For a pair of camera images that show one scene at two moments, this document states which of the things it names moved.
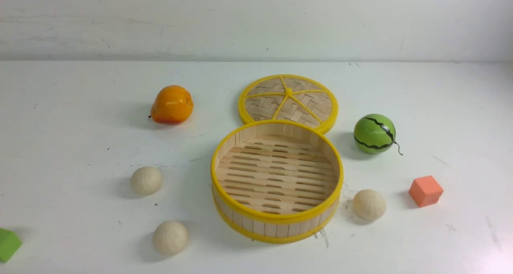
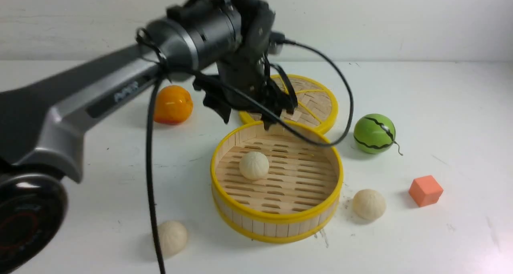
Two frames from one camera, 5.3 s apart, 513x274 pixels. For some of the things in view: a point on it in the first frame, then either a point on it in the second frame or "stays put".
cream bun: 170,238 stays put
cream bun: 146,180 → 253,165
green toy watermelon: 374,133 stays put
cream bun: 369,204 stays put
